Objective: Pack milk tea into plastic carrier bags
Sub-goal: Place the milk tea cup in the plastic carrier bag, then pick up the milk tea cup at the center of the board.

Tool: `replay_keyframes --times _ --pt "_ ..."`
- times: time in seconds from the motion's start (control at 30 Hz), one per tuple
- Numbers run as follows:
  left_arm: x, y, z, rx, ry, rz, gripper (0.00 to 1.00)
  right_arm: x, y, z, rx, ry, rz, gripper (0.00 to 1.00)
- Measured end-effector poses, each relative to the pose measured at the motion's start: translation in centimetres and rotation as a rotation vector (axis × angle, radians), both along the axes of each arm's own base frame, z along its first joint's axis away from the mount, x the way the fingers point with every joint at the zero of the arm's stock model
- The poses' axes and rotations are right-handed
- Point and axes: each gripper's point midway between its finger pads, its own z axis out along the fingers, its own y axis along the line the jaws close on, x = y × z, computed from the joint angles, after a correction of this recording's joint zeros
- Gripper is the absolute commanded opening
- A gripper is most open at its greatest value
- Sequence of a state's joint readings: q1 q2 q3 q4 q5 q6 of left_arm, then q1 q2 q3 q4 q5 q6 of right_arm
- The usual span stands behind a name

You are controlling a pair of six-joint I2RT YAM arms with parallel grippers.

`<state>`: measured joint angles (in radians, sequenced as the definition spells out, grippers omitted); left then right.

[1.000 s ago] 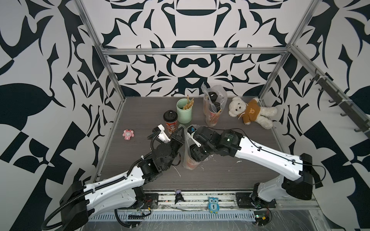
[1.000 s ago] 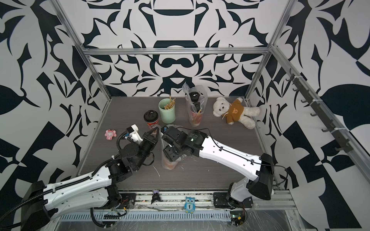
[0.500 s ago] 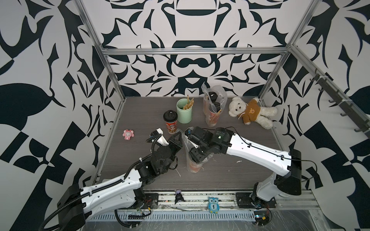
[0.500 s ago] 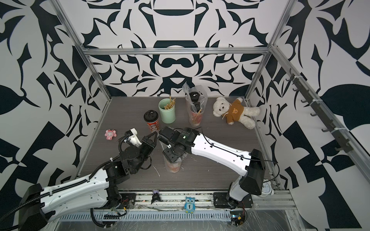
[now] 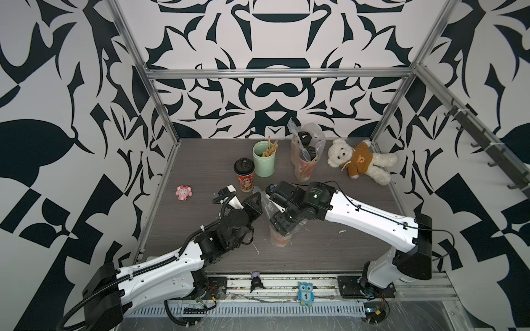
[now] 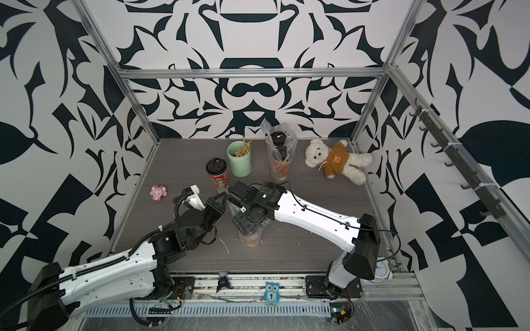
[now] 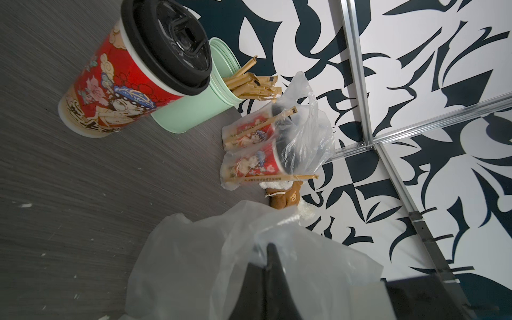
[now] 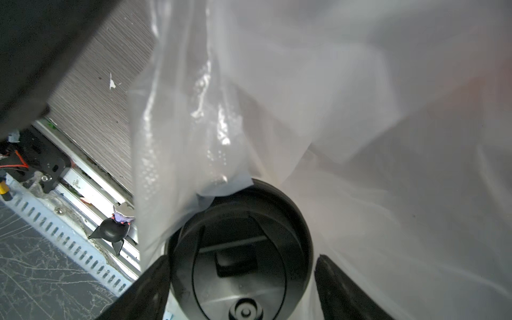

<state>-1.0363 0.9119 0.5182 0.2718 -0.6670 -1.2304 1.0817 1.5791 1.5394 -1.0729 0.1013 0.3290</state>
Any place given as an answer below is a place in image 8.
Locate pale milk tea cup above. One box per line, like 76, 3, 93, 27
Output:
168, 180, 313, 319

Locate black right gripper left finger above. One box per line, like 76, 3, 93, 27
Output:
97, 255, 171, 320

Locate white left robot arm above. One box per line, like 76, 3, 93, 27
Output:
1, 0, 118, 139

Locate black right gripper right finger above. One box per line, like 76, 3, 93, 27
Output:
314, 255, 392, 320

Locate small purple figure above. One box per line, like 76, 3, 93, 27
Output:
88, 202, 135, 256

